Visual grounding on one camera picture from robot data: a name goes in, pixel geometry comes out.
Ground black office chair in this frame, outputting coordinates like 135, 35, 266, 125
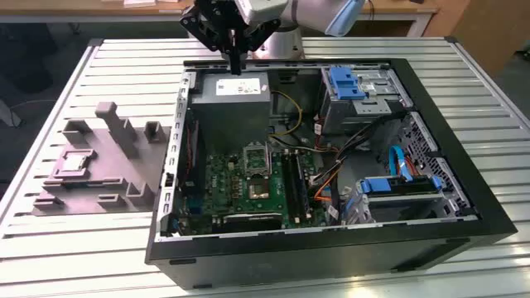
0, 23, 59, 94

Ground silver CPU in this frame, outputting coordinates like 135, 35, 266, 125
60, 155, 87, 171

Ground green motherboard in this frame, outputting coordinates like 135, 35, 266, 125
177, 139, 333, 235

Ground black cable bundle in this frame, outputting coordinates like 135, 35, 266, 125
309, 111, 409, 189

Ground grey parts rack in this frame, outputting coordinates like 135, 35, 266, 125
31, 101, 174, 217

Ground metal disk bay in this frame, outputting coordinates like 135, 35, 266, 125
358, 186, 465, 224

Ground brown wooden cabinet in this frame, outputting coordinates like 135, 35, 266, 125
422, 0, 530, 78

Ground black PC case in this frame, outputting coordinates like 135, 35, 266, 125
143, 57, 520, 291

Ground black RAM slot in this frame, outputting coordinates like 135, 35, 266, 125
293, 148, 315, 220

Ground metal drive cage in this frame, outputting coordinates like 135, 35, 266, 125
321, 65, 416, 134

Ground metal locking lever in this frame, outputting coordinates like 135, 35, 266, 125
269, 141, 278, 178

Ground blue plastic drive carrier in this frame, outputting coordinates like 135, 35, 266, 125
330, 66, 366, 101

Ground black graphics card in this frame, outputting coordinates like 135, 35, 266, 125
222, 212, 283, 232

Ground metal socket cover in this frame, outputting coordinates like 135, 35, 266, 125
243, 142, 274, 177

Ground blue disk wire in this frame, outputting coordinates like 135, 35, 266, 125
389, 145, 416, 183

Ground hard disk in blue carrier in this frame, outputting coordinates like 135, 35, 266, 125
360, 174, 445, 197

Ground orange wire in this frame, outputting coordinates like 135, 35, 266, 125
313, 178, 336, 202

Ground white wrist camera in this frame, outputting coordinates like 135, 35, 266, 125
234, 0, 289, 26

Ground yellow wire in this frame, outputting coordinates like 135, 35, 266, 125
269, 89, 305, 137

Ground grey wire bundle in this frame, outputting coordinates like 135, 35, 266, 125
269, 135, 337, 153

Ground red disk wire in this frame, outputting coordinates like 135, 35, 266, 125
405, 154, 426, 178

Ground grey power supply unit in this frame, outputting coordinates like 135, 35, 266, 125
189, 73, 274, 148

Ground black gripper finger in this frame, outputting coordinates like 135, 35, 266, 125
235, 18, 282, 76
178, 8, 238, 76

